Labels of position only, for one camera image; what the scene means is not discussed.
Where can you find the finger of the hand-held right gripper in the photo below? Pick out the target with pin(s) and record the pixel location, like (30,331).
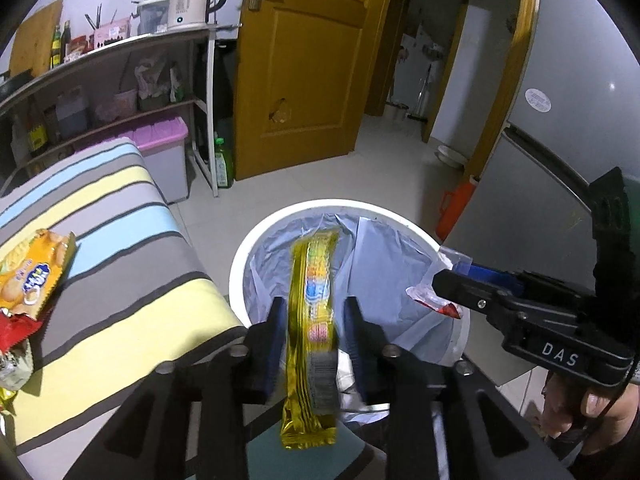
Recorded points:
(465,290)
(492,277)

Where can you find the white round trash bin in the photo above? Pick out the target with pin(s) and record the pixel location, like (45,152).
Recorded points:
(280,212)

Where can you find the yellow snack wrapper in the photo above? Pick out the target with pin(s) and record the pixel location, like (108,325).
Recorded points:
(310,285)

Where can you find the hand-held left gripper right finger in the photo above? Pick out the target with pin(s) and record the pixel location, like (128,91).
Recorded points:
(352,345)

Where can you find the wooden cutting board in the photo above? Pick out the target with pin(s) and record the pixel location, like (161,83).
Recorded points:
(35,40)

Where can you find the white basin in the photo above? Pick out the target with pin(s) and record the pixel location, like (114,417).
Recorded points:
(450,156)

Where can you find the dark sauce bottle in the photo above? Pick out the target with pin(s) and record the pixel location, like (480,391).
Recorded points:
(56,47)
(66,42)

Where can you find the yellow wooden door frame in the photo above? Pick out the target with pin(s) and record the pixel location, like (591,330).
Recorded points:
(520,60)

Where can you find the orange biscuit packet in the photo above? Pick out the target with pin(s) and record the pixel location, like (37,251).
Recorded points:
(35,275)

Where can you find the storage box with pink lid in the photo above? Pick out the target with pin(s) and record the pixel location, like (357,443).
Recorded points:
(165,170)

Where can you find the person's right forearm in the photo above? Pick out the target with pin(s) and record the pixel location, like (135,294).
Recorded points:
(615,450)

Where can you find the pink food container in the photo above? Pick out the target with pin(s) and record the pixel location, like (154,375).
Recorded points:
(120,105)

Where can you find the blue oil jug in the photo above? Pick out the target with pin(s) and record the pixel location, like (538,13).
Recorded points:
(72,115)

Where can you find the white metal shelf rack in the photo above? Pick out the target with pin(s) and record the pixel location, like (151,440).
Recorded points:
(150,40)

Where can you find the silver foil packet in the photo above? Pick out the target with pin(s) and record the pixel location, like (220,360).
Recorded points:
(12,367)

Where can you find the clear sachet with red sauce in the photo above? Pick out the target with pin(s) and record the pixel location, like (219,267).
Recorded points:
(425,294)

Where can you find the person's right hand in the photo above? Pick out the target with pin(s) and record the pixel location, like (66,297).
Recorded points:
(560,410)

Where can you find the clear plastic bottle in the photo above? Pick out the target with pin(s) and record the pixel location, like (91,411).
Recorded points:
(19,140)

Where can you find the clear plastic container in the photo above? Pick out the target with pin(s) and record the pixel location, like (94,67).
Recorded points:
(152,17)

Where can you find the bottle with yellow label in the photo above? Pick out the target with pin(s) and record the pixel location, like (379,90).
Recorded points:
(37,135)

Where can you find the green plastic bottle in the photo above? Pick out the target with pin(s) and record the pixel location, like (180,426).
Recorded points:
(223,165)

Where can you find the orange jug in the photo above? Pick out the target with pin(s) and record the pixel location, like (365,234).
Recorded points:
(455,207)

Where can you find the striped cloth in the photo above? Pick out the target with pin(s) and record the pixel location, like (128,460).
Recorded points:
(125,270)

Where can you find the red snack wrapper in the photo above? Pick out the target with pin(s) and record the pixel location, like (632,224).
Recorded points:
(15,332)

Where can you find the crumpled plastic bags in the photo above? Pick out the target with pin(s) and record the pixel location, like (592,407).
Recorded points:
(155,80)

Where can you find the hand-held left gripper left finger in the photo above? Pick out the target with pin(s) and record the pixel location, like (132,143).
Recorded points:
(277,345)

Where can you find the pink utensil box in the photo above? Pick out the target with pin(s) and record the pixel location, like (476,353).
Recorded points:
(112,32)

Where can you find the grey bin liner bag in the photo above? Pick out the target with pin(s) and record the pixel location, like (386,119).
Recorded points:
(390,270)

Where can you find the yellow wooden door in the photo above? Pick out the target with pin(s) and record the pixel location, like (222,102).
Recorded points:
(300,85)

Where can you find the red sauce jar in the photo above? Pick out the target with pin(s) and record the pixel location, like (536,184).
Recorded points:
(78,46)

